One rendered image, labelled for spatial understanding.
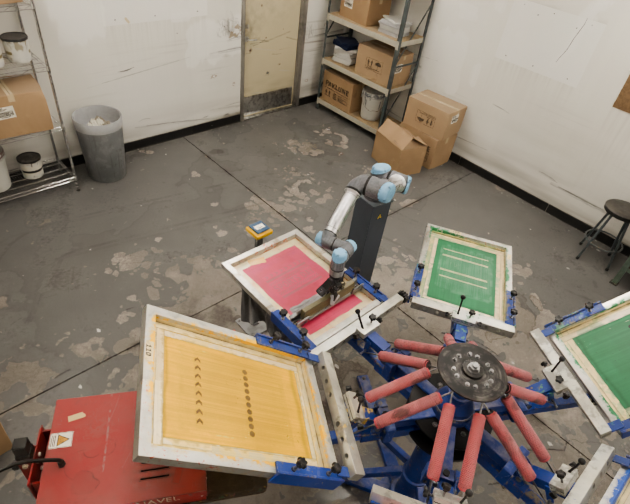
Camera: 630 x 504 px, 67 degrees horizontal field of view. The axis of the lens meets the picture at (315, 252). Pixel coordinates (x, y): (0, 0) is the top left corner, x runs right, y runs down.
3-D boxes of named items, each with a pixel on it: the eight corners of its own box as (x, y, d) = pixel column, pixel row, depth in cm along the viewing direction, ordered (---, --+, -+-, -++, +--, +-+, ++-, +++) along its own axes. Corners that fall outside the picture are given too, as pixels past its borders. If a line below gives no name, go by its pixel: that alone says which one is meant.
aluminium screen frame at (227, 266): (221, 268, 283) (221, 263, 281) (295, 233, 316) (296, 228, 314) (309, 354, 243) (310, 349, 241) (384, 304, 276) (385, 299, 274)
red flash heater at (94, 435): (28, 533, 166) (18, 520, 158) (53, 414, 199) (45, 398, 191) (208, 502, 180) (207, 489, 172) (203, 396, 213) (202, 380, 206)
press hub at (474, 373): (355, 494, 287) (410, 357, 199) (397, 454, 309) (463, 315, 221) (405, 550, 267) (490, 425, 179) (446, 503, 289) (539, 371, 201)
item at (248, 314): (240, 321, 309) (241, 274, 282) (244, 318, 311) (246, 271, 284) (285, 368, 286) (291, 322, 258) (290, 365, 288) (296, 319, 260)
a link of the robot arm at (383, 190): (393, 168, 307) (367, 175, 258) (415, 176, 302) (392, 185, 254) (387, 186, 311) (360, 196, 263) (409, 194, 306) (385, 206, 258)
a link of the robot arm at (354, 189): (353, 164, 265) (311, 239, 253) (371, 171, 262) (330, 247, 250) (355, 175, 276) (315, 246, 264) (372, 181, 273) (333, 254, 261)
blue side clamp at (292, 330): (270, 320, 259) (271, 311, 254) (277, 316, 262) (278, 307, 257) (306, 356, 244) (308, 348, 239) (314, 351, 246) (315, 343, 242)
